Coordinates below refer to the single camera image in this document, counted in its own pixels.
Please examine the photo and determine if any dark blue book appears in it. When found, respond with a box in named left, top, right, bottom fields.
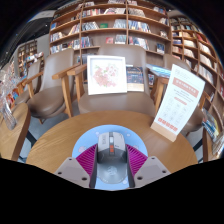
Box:
left=125, top=65, right=145, bottom=93

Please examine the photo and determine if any curved wooden bookshelf unit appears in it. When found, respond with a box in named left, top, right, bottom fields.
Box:
left=168, top=14, right=224, bottom=134

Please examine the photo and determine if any stack of books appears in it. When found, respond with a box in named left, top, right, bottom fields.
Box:
left=201, top=108, right=224, bottom=144

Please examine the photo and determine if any grey computer mouse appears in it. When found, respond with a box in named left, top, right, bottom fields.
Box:
left=95, top=131, right=129, bottom=185

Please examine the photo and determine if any small distant bookshelf unit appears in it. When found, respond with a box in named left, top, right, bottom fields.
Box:
left=16, top=39, right=46, bottom=79

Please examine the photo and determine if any glass vase with dried flowers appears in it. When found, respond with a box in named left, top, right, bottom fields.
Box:
left=0, top=68, right=21, bottom=132

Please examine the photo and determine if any white sign on wooden base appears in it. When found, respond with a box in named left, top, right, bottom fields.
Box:
left=150, top=63, right=206, bottom=143

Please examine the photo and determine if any round light blue mouse pad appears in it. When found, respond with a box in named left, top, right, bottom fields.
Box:
left=71, top=124, right=149, bottom=192

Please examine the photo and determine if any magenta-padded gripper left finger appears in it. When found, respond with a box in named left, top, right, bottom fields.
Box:
left=53, top=143, right=99, bottom=190

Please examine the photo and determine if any round wooden side table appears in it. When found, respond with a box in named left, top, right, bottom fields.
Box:
left=0, top=102, right=32, bottom=163
left=201, top=126, right=224, bottom=164

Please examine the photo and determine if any wide wooden bookshelf unit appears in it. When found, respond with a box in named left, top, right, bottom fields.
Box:
left=48, top=0, right=173, bottom=64

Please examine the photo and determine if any white framed flower picture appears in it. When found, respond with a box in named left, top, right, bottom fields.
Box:
left=86, top=54, right=128, bottom=96

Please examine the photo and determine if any brown wooden-armed chair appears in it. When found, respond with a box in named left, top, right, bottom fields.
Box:
left=14, top=59, right=44, bottom=105
left=23, top=48, right=81, bottom=125
left=66, top=44, right=168, bottom=118
left=162, top=53, right=214, bottom=137

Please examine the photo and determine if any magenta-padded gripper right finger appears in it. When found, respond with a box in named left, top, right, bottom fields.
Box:
left=124, top=143, right=172, bottom=190

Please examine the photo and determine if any light blue book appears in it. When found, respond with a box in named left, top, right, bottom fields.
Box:
left=145, top=63, right=173, bottom=79

